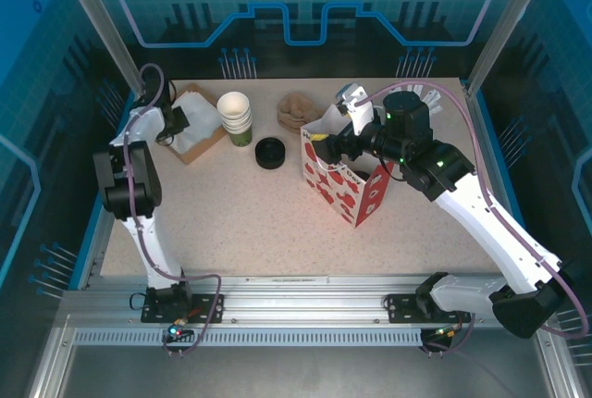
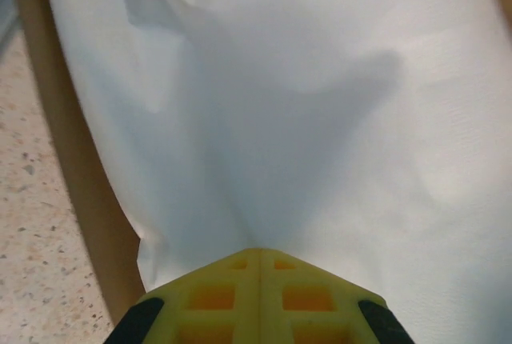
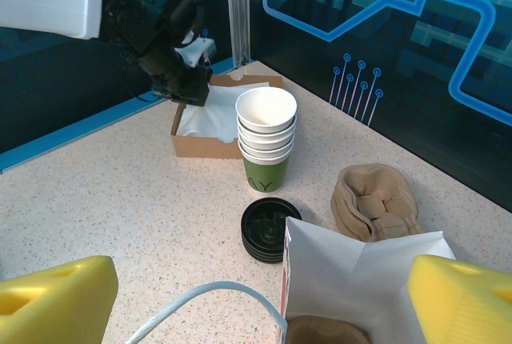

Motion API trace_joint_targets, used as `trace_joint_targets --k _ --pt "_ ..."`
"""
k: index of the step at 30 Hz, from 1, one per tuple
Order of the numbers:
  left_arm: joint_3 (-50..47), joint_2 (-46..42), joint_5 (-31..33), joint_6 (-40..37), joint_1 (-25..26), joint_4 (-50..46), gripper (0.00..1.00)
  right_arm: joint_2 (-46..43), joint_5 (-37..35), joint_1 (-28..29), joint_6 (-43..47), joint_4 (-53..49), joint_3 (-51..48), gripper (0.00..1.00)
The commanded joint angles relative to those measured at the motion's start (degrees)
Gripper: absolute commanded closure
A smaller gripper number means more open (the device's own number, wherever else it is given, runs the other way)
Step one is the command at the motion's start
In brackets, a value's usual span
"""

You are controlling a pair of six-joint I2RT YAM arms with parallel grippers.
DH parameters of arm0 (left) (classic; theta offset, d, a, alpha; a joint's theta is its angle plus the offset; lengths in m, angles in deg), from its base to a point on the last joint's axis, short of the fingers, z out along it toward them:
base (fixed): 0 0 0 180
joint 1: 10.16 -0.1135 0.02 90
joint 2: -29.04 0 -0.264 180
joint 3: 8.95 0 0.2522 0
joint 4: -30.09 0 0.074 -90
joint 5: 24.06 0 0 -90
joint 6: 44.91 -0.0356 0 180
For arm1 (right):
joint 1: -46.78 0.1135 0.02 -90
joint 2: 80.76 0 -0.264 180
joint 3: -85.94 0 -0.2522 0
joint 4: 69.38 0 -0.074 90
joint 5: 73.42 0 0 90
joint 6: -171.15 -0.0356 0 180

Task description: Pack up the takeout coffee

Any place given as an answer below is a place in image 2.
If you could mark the white paper napkin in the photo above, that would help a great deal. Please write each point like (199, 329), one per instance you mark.
(280, 100)

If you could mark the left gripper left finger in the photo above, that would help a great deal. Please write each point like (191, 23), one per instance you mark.
(208, 304)

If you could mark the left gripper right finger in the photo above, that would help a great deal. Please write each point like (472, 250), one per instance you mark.
(312, 304)

